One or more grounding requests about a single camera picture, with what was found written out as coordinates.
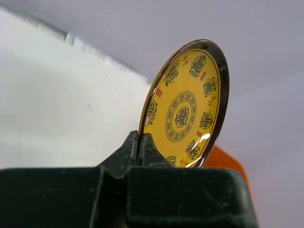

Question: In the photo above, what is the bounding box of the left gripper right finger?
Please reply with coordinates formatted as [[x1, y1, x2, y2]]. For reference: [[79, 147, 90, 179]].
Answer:
[[140, 133, 173, 168]]

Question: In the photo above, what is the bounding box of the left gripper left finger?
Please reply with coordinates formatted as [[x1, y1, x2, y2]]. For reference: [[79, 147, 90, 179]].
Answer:
[[97, 130, 139, 180]]

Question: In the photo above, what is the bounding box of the yellow patterned small plate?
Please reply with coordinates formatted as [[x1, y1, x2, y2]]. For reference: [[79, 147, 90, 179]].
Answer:
[[139, 39, 229, 168]]

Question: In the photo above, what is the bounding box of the orange plastic bin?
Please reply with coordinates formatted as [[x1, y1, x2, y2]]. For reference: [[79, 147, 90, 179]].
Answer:
[[203, 145, 252, 197]]

